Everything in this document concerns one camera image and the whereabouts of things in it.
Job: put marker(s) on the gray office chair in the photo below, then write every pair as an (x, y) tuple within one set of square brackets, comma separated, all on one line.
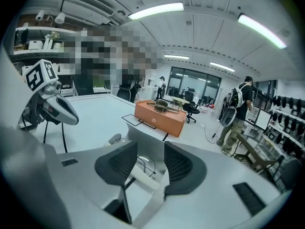
[(290, 175)]

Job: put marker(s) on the white storage box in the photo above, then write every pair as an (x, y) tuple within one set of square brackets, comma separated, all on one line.
[(35, 44)]

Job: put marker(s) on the orange box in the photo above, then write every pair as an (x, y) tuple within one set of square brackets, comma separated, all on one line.
[(162, 121)]

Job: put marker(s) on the dark framed window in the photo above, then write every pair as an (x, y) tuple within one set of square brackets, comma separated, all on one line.
[(195, 82)]

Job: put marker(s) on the white wall shelf unit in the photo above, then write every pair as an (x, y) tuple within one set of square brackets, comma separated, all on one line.
[(35, 52)]

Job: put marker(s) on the vase with flowers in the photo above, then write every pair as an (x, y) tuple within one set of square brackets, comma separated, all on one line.
[(53, 39)]

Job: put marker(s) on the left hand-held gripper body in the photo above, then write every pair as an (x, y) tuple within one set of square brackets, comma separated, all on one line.
[(40, 76)]

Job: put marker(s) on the black gray-backed office chair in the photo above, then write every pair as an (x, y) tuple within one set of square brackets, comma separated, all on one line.
[(126, 94)]

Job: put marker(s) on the ceiling air conditioner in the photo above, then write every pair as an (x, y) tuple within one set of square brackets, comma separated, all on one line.
[(90, 6)]

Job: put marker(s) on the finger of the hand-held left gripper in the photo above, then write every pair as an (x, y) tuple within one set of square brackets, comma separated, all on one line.
[(51, 114), (68, 111)]

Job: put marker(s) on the black headrest office chair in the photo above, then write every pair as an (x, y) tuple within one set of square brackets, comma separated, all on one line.
[(190, 104)]

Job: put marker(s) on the wall rack of black items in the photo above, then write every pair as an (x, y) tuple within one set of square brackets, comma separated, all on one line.
[(288, 118)]

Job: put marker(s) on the white table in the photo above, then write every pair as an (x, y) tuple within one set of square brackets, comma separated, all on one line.
[(100, 113)]

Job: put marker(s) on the wooden glass-top table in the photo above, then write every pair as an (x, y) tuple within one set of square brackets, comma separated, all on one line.
[(255, 156)]

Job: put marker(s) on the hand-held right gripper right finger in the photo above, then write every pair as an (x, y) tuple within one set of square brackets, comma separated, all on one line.
[(183, 173)]

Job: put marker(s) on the wooden model aircraft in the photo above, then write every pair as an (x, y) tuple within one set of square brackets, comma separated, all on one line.
[(163, 105)]

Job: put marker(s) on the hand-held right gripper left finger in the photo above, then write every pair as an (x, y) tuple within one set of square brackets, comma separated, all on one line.
[(119, 163)]

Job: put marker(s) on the round wooden table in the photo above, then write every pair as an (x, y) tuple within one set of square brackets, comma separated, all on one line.
[(180, 101)]

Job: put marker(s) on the long ceiling light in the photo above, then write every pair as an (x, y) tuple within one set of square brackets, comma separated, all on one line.
[(222, 66), (262, 30), (156, 10), (176, 56)]

